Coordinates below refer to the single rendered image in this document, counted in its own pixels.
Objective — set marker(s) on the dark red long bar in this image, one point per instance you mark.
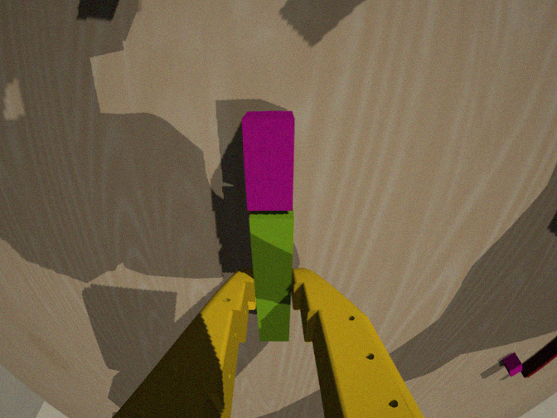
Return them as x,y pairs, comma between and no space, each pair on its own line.
539,360

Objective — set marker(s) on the magenta cube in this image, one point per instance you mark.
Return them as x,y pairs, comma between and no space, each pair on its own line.
512,364

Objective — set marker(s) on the magenta rod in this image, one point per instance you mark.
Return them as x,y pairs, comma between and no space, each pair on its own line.
268,144

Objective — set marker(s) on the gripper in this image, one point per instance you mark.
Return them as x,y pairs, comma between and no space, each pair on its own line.
196,377

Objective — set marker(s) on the lime green rod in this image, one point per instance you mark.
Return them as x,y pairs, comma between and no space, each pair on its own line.
271,235

